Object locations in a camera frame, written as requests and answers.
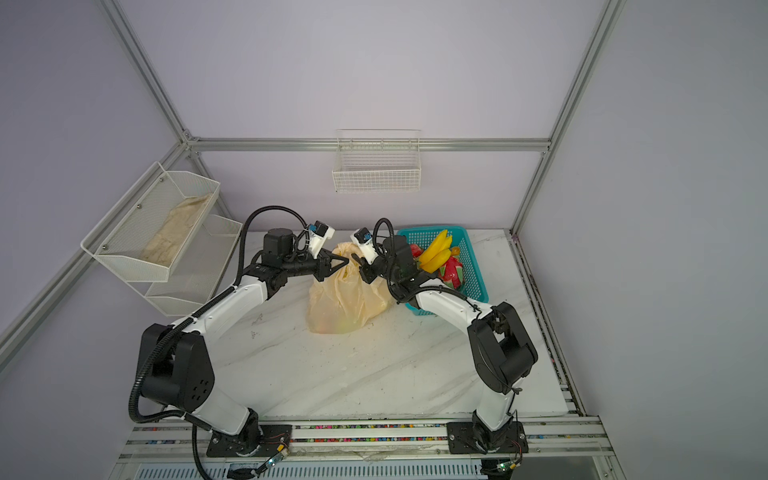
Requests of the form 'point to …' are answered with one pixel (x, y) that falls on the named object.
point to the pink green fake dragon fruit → (452, 273)
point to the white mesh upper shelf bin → (142, 235)
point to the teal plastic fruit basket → (473, 286)
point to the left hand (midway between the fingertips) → (345, 260)
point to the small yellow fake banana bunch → (438, 253)
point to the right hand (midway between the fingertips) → (352, 253)
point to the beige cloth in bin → (165, 243)
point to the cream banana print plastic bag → (344, 301)
